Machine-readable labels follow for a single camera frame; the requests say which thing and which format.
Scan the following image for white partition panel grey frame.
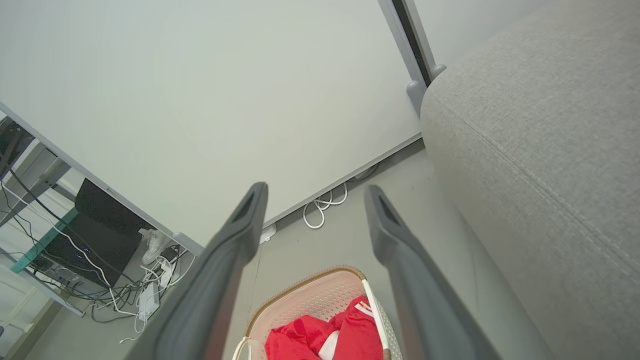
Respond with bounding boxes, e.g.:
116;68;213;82
0;0;427;257

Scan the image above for grey metal desk frame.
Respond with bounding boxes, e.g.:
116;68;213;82
0;142;73;227

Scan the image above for tangled black cables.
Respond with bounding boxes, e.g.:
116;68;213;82
27;267;148;324

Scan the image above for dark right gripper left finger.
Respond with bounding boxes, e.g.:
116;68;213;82
125;182;269;360

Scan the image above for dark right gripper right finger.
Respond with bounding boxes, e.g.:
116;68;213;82
364;185;501;360

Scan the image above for white power strip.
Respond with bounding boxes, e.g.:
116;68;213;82
138;282;161;322

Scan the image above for red cloth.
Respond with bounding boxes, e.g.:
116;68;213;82
322;295;384;360
264;315;341;360

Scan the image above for woven laundry basket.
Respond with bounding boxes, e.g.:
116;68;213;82
231;265;403;360

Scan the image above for coiled white cable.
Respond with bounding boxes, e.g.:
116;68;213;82
302;182;349;230

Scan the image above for teal desk bar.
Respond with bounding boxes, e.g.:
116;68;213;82
10;207;79;274

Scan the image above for white sneaker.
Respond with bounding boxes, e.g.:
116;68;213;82
138;228;173;266

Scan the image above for grey fabric sofa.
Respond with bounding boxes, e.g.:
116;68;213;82
420;0;640;360

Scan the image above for black computer tower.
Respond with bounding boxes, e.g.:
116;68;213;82
30;178;153;288

